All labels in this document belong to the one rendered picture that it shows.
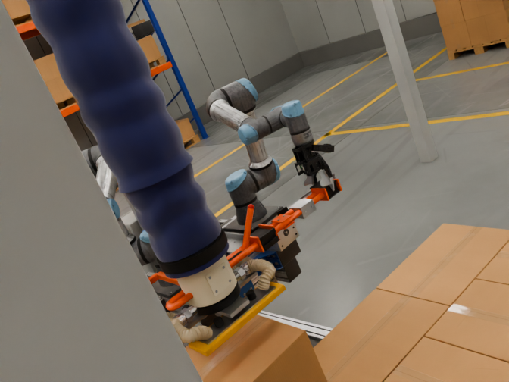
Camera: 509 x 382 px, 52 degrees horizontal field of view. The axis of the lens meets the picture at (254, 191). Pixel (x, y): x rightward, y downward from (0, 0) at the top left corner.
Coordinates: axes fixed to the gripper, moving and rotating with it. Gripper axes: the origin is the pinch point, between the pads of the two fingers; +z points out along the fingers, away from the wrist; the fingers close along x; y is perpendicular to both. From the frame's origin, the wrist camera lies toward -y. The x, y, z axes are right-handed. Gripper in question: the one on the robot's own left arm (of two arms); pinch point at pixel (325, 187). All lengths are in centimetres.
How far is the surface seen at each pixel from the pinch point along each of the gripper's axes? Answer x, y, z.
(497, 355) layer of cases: 50, -5, 67
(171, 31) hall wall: -894, -492, -81
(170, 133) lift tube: 12, 56, -48
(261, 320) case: -1, 47, 28
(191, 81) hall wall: -893, -488, 33
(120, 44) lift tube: 12, 59, -74
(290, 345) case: 20, 52, 28
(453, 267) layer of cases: 8, -49, 67
